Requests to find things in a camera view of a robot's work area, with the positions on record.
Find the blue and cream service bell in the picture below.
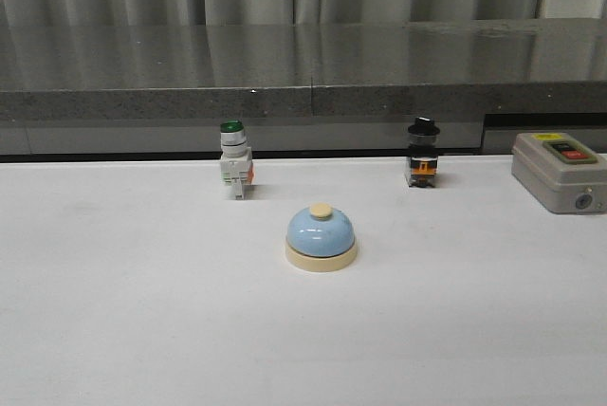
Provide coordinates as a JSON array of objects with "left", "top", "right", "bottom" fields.
[{"left": 285, "top": 202, "right": 358, "bottom": 272}]

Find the green pushbutton switch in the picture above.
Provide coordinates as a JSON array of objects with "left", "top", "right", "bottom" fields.
[{"left": 219, "top": 120, "right": 254, "bottom": 199}]

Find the grey start-stop switch box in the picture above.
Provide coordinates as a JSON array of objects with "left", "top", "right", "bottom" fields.
[{"left": 511, "top": 133, "right": 606, "bottom": 214}]

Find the grey stone counter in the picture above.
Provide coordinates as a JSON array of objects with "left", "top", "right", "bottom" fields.
[{"left": 1, "top": 19, "right": 606, "bottom": 160}]

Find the black selector knob switch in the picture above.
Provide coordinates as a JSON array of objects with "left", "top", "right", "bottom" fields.
[{"left": 406, "top": 117, "right": 440, "bottom": 188}]

